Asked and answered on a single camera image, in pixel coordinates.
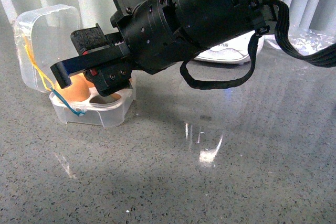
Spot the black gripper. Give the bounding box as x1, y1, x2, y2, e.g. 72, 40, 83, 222
50, 0, 189, 96

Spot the brown egg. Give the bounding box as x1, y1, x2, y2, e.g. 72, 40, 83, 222
55, 74, 90, 102
110, 93, 121, 102

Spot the brown egg in box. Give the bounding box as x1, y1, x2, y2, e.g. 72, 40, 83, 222
110, 93, 121, 102

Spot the white electric cooker appliance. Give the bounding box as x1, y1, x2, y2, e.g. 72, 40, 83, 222
195, 31, 255, 65

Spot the clear plastic bag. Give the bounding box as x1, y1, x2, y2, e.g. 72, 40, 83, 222
288, 26, 335, 56

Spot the yellow blue string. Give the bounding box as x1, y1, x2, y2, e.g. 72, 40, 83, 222
23, 35, 86, 116

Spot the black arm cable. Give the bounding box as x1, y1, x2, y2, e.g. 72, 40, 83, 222
179, 0, 336, 90

